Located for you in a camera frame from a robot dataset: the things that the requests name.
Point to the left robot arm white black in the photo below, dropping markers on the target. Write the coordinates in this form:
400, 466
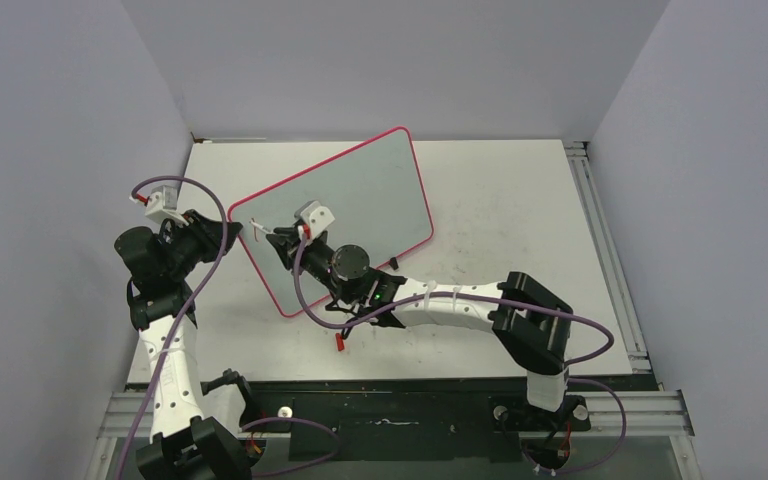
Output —
184, 441

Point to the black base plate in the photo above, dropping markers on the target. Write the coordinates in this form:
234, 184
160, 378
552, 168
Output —
411, 420

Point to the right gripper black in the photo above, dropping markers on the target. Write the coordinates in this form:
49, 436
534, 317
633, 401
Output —
287, 247

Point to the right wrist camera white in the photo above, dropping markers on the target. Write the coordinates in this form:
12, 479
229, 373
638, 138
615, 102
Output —
314, 219

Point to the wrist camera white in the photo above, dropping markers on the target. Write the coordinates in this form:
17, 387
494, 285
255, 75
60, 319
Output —
314, 219
160, 205

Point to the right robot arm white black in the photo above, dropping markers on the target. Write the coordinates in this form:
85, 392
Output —
527, 318

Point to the pink framed whiteboard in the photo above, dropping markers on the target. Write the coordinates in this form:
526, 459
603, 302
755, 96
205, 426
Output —
375, 192

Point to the white marker pen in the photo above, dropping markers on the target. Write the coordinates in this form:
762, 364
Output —
261, 228

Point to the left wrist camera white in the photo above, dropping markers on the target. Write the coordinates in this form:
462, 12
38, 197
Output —
160, 205

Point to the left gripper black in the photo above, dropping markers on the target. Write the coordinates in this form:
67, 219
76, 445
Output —
207, 232

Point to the aluminium side rail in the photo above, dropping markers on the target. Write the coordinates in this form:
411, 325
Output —
620, 295

